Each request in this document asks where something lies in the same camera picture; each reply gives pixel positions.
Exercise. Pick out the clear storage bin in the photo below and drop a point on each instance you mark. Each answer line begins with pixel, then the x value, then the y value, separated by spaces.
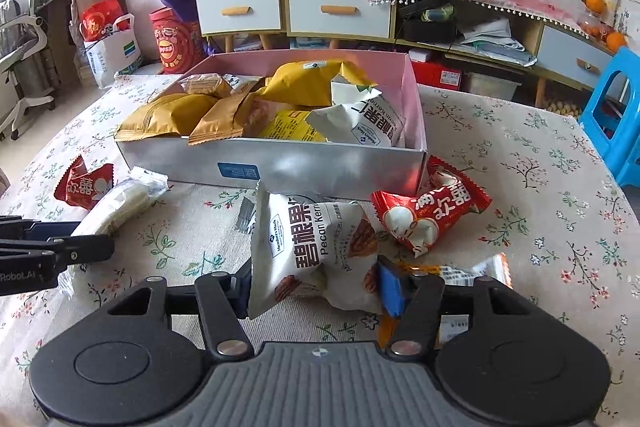
pixel 487 86

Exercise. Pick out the large yellow snack packet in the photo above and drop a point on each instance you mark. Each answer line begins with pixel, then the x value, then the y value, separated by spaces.
pixel 305 79

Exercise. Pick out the floral tablecloth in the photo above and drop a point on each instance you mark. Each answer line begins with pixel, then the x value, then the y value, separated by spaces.
pixel 525 217

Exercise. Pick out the grey office chair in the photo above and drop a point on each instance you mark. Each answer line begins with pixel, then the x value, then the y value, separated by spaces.
pixel 20 42

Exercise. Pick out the pink and silver cardboard box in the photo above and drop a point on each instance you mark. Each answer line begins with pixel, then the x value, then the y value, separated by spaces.
pixel 325 172

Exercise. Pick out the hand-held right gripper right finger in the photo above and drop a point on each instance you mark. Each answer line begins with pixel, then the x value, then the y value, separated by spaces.
pixel 392 287

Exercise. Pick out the orange snack packet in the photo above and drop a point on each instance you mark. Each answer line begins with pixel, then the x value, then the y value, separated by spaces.
pixel 457 277

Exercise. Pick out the low wooden cabinet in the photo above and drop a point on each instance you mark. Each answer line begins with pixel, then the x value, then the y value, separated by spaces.
pixel 565 49

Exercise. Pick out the red box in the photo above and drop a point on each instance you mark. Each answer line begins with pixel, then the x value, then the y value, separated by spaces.
pixel 437 76

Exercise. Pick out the red candy packet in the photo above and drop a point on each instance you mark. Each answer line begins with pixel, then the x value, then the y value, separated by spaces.
pixel 82 187
pixel 442 168
pixel 425 219

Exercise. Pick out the red round bucket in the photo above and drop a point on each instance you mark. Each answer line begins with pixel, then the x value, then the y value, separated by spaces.
pixel 175 44

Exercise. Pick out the clear wafer packet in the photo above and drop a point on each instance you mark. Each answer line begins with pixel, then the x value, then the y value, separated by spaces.
pixel 120 202

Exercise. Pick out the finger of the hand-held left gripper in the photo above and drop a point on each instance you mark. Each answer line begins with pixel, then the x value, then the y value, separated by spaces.
pixel 75 249
pixel 45 229

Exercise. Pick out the orange fruit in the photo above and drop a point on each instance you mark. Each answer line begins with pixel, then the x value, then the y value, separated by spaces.
pixel 616 42
pixel 594 2

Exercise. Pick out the pile of papers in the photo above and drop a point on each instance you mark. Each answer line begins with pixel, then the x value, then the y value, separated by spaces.
pixel 495 42

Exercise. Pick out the red gift bag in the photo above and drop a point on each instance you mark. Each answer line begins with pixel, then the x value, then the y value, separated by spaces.
pixel 100 22

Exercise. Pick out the white shopping bag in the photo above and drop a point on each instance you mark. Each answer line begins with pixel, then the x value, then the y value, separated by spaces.
pixel 110 59

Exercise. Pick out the blue plastic stool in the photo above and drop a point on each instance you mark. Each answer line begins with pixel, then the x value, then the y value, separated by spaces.
pixel 612 122

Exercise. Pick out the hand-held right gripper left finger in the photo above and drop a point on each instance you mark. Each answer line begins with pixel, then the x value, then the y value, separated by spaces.
pixel 220 307

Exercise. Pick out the black box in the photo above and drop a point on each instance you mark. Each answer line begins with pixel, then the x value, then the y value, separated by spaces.
pixel 430 32

